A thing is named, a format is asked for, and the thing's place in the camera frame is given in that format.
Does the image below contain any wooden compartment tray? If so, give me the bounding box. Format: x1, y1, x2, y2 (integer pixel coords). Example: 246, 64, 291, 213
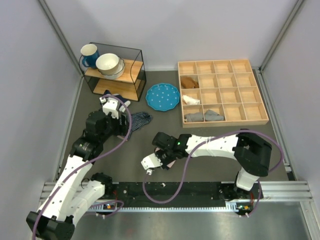
177, 59, 269, 128

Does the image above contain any aluminium frame rail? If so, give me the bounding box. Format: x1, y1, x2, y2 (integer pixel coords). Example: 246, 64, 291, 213
41, 181, 313, 201

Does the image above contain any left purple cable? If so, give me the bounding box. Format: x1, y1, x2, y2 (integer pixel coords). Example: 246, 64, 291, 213
31, 94, 133, 238

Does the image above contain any blue enamel mug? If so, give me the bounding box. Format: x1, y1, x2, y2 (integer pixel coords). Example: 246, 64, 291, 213
80, 43, 100, 69

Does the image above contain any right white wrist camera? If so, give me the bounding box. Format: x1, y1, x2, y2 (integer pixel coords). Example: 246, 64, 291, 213
141, 153, 163, 176

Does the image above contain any brown rolled cloth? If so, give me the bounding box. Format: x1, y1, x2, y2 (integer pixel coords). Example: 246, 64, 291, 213
180, 76, 199, 89

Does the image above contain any striped blue underwear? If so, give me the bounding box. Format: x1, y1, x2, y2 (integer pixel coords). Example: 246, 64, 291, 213
131, 111, 153, 132

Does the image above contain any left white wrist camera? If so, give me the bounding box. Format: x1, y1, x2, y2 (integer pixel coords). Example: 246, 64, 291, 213
99, 97, 119, 119

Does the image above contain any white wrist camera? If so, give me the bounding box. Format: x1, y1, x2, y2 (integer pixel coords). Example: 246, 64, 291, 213
141, 153, 163, 176
99, 97, 119, 119

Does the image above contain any black wire wooden shelf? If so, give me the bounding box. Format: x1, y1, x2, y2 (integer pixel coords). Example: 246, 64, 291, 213
78, 42, 147, 102

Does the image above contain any grey rolled cloth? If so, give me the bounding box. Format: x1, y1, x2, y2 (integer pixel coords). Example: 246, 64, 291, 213
184, 112, 204, 123
204, 109, 225, 122

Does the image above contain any grey cable duct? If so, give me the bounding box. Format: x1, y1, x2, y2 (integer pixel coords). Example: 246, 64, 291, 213
82, 201, 253, 213

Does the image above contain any blue dotted plate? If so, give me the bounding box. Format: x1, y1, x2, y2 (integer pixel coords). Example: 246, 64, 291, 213
145, 83, 180, 112

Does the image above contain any navy white sock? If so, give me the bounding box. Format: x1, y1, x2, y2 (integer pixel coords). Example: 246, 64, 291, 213
99, 89, 131, 113

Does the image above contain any white rolled cloth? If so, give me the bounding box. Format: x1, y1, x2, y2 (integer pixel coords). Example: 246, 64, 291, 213
182, 95, 201, 105

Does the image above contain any pink underwear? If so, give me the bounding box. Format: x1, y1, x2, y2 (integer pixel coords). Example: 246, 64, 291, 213
166, 161, 176, 169

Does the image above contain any purple cable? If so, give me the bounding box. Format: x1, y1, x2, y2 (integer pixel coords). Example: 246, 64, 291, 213
31, 94, 133, 238
142, 128, 285, 218

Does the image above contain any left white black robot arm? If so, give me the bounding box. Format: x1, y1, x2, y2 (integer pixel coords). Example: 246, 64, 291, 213
26, 110, 132, 240

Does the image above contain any white bowl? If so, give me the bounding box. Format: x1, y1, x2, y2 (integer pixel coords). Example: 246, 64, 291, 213
95, 53, 120, 75

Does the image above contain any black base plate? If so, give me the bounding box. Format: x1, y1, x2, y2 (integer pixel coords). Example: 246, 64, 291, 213
84, 181, 263, 207

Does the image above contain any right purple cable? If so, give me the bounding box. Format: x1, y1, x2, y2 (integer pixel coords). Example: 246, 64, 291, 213
142, 128, 285, 218

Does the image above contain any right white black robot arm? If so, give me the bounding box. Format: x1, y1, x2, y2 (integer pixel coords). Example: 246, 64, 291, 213
141, 129, 272, 198

